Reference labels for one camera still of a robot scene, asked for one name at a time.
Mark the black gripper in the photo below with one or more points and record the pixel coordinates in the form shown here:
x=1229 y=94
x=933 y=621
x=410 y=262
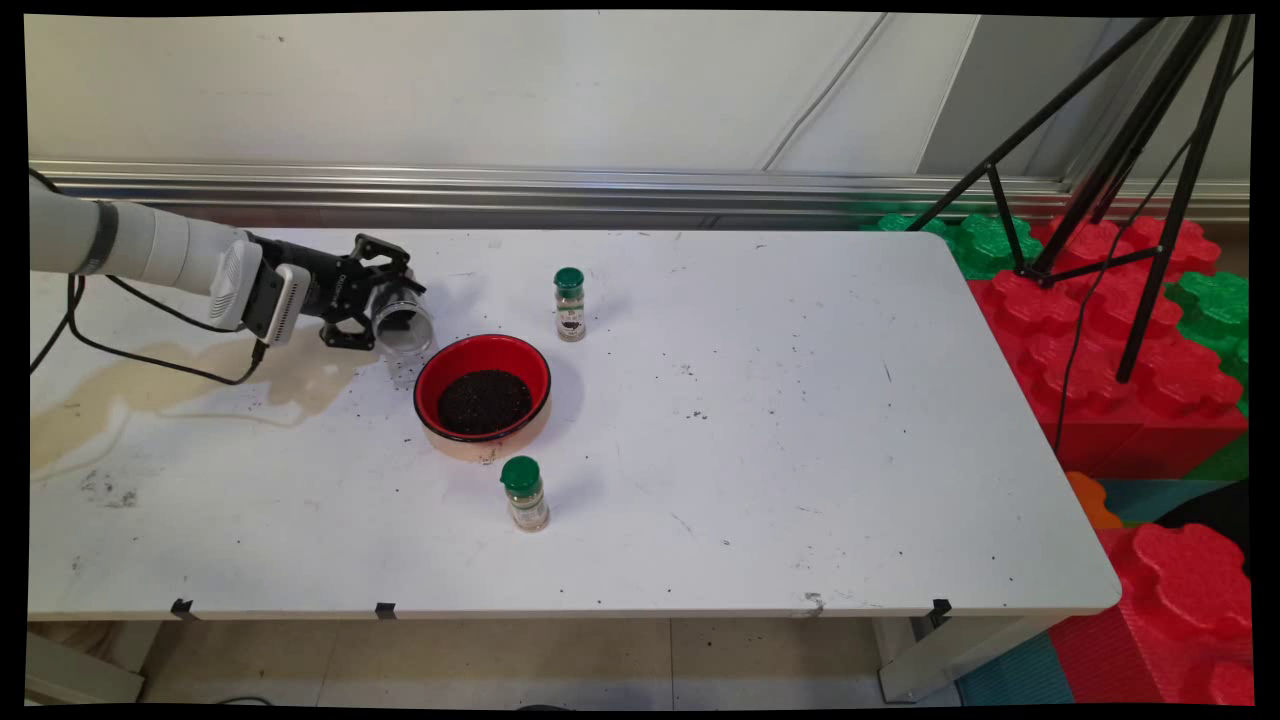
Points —
x=325 y=280

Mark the black seeds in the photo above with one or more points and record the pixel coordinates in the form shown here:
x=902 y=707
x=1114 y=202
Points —
x=400 y=318

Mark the clear plastic jar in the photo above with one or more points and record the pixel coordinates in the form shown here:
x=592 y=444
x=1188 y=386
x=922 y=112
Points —
x=410 y=342

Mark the red bowl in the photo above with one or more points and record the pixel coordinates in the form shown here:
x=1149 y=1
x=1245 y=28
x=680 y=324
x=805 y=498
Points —
x=445 y=365

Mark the black seed heap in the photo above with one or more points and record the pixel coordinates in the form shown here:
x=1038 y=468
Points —
x=484 y=402

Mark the green-capped spice bottle dark contents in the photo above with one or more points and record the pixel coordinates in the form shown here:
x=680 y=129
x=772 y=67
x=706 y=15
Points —
x=571 y=310

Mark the green-capped spice bottle pale contents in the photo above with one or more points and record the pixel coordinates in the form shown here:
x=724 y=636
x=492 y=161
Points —
x=525 y=495

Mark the white table leg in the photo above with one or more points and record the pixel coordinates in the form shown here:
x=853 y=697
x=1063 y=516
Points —
x=80 y=675
x=950 y=655

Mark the green foam block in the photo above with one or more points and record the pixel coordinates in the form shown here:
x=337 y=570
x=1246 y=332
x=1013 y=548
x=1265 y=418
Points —
x=985 y=245
x=1215 y=305

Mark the large red foam block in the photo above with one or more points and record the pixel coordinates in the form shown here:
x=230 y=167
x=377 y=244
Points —
x=1100 y=420

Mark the orange foam piece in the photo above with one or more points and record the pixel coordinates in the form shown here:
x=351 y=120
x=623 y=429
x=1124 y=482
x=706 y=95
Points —
x=1090 y=500

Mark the teal floor mat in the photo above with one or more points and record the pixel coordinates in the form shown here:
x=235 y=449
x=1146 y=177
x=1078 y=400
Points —
x=1020 y=675

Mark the black tripod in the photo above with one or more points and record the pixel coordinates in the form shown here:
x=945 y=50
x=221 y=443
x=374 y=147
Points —
x=1140 y=130

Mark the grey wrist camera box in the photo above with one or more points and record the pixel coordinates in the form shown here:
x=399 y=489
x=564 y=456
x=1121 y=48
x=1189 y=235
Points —
x=285 y=300

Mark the aluminium wall rail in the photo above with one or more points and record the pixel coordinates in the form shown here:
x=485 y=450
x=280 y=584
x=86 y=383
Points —
x=600 y=185

